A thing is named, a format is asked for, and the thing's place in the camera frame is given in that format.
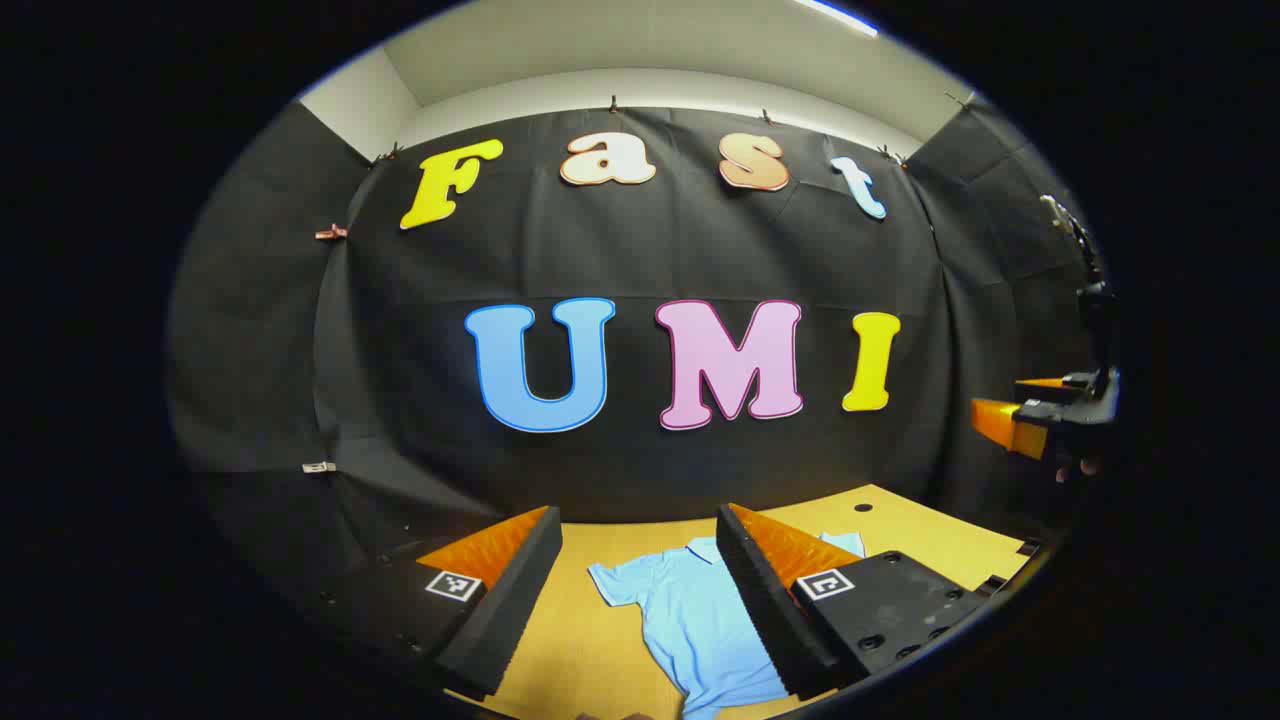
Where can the black backdrop cloth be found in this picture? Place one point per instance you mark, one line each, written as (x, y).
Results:
(640, 250)

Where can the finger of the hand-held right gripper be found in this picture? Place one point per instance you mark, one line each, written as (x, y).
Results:
(1050, 384)
(1005, 425)

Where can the ceiling light strip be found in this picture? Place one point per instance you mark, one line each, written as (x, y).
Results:
(845, 18)

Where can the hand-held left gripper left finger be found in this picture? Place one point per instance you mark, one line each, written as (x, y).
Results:
(510, 600)

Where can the small white cloth clip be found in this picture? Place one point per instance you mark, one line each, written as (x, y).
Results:
(318, 467)

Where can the light blue T-shirt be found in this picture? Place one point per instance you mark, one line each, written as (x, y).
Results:
(680, 620)

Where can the small red cloth clip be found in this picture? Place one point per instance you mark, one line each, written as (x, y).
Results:
(330, 233)

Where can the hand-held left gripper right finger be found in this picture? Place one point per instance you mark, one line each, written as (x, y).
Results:
(765, 610)

